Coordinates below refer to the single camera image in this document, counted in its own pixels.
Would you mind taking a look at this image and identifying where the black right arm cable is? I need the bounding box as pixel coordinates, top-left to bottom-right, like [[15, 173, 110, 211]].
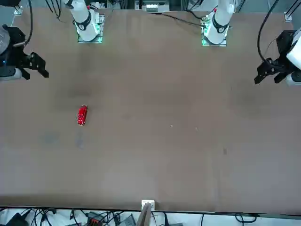
[[23, 0, 34, 46]]

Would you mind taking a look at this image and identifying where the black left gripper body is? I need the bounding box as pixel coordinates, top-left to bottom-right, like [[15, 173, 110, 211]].
[[266, 30, 297, 74]]

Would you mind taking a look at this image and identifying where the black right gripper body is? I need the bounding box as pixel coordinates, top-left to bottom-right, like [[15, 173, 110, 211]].
[[7, 26, 33, 71]]

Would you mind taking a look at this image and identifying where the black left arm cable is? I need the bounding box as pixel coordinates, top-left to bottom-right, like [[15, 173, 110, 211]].
[[257, 0, 282, 63]]

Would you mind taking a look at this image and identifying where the black cable on table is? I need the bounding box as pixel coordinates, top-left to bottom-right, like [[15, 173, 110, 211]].
[[150, 11, 206, 27]]

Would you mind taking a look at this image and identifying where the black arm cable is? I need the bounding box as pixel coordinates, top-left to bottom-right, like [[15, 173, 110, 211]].
[[257, 0, 282, 63], [23, 0, 34, 46]]

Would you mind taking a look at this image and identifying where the brown wooden board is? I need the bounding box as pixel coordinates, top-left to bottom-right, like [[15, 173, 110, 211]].
[[135, 202, 152, 226]]

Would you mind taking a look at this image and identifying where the red toy car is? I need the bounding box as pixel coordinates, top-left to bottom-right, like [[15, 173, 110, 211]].
[[77, 105, 88, 127]]

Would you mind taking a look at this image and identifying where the black power adapter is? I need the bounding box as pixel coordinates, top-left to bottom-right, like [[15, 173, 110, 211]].
[[4, 212, 27, 226]]

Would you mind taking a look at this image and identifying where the black box with red ports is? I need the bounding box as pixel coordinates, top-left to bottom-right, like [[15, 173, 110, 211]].
[[87, 216, 104, 226]]

